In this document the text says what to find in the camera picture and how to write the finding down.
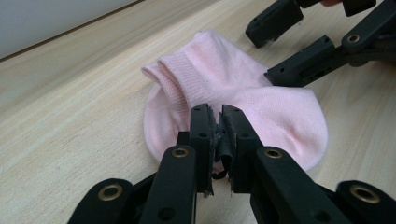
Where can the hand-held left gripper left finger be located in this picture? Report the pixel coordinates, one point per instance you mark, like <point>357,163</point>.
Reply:
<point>200,140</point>

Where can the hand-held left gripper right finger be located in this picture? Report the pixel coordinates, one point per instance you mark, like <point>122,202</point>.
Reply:
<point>241,146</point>

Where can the pink sock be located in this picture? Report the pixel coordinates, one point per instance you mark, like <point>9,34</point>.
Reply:
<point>162,124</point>
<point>249,93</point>

